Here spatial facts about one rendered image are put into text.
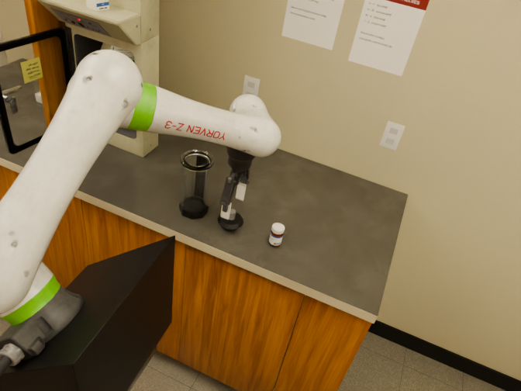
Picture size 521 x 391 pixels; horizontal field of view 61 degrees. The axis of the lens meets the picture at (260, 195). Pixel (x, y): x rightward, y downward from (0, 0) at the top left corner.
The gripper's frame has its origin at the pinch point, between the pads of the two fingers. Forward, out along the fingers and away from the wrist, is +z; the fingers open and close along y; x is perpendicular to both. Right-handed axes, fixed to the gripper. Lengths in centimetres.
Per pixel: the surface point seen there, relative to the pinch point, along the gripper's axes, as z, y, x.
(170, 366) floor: 104, 6, -15
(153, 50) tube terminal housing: -32, -24, -48
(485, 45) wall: -56, -60, 59
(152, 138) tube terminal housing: 4, -24, -48
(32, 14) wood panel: -39, -8, -85
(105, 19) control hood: -46, -5, -53
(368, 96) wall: -26, -60, 27
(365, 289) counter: 10, 3, 51
